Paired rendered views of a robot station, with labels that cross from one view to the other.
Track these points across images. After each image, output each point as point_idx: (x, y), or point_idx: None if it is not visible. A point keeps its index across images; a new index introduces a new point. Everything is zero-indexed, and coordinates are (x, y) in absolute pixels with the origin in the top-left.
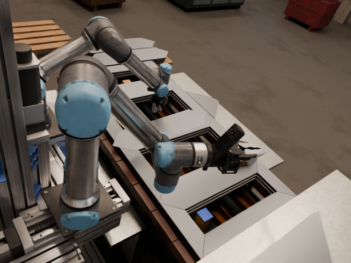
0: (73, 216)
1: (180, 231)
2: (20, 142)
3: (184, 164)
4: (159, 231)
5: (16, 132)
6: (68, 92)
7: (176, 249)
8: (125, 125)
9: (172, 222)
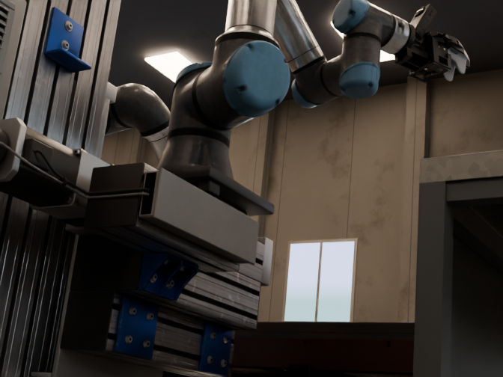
0: (260, 41)
1: (393, 324)
2: (108, 31)
3: (385, 19)
4: (343, 362)
5: (109, 9)
6: None
7: (407, 342)
8: (279, 1)
9: (363, 330)
